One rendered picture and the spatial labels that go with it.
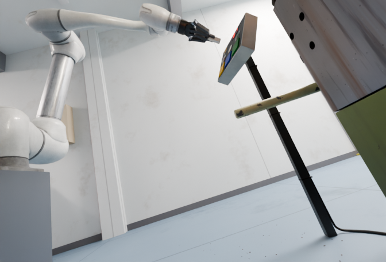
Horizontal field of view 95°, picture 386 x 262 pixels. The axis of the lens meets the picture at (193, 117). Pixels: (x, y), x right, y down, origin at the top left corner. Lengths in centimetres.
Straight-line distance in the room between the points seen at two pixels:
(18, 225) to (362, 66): 104
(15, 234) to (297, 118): 343
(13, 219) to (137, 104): 273
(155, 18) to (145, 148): 234
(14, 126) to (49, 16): 56
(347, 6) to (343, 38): 7
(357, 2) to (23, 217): 107
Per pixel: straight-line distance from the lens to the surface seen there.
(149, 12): 105
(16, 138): 91
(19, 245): 84
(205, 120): 306
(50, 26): 121
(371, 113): 60
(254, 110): 83
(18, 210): 83
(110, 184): 306
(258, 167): 308
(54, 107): 113
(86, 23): 116
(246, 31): 110
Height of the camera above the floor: 41
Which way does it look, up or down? 18 degrees up
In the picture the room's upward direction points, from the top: 17 degrees counter-clockwise
